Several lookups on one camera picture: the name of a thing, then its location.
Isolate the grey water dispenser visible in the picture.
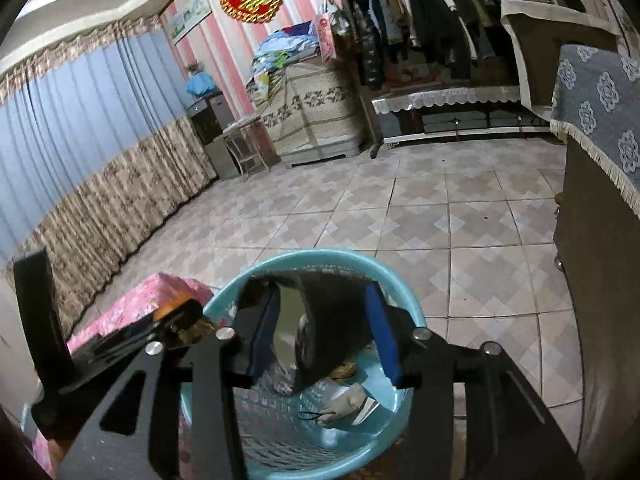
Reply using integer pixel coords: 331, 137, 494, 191
188, 92, 240, 180

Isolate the low tv stand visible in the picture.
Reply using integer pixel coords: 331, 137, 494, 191
371, 86, 549, 148

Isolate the pile of blue clothes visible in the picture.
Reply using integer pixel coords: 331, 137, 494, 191
247, 21, 319, 104

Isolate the blue floral curtain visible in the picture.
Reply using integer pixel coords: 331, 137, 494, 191
1, 16, 215, 332

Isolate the brown paper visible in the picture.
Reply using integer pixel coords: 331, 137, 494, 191
329, 360, 357, 382

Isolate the clothes rack with garments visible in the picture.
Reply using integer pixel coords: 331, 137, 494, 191
317, 0, 587, 156

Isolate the small metal table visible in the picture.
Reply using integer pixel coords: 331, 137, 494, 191
222, 113, 280, 179

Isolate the grey lace covered cabinet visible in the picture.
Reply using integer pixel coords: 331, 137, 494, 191
550, 44, 639, 479

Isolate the teal plastic basket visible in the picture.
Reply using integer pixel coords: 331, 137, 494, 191
207, 249, 424, 479

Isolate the blue covered potted plant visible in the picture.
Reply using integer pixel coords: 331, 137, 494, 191
186, 63, 219, 99

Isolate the cloth covered chest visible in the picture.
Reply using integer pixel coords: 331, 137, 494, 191
247, 56, 367, 168

